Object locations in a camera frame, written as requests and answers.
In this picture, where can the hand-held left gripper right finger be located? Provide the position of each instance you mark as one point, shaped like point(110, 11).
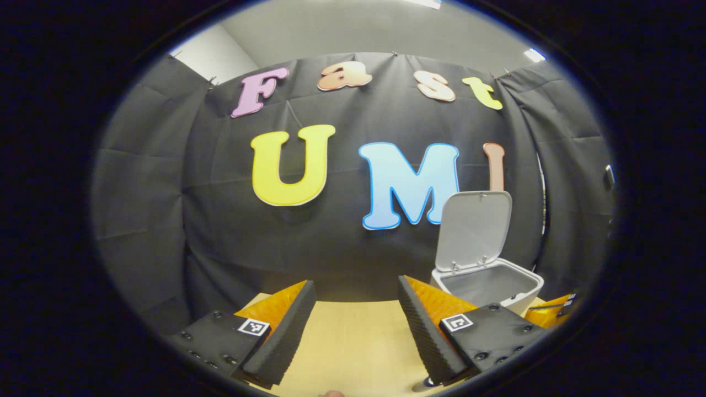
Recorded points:
point(424, 336)

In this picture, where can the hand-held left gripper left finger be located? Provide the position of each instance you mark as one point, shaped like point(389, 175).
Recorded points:
point(287, 339)

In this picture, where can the white desktop garbage bin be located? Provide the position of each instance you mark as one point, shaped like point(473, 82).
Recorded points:
point(474, 237)

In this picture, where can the black backdrop cloth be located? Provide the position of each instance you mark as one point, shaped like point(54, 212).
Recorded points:
point(165, 193)

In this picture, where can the ceiling light panel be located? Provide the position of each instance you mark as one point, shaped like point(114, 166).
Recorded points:
point(534, 54)
point(427, 3)

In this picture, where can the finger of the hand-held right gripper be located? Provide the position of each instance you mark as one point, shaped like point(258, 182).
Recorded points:
point(549, 313)

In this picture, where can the wooden desktop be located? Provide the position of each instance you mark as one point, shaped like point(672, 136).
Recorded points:
point(353, 353)

